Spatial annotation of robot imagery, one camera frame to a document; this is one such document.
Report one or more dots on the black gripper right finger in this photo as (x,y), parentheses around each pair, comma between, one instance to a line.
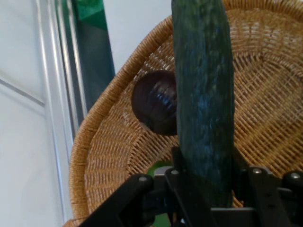
(272,201)

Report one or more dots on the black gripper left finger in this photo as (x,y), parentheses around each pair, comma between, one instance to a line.
(142,203)

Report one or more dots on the long dark green cucumber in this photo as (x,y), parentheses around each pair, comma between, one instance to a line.
(203,94)

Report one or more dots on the bright green vegetable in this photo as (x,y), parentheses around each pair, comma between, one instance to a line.
(159,166)

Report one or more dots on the woven wicker basket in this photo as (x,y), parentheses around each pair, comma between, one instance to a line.
(267,106)

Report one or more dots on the dark red onion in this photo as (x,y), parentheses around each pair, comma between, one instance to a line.
(154,104)

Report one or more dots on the green panel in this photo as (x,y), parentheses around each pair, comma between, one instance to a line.
(93,47)

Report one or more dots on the white metal frame rail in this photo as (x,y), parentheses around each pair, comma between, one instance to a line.
(58,71)

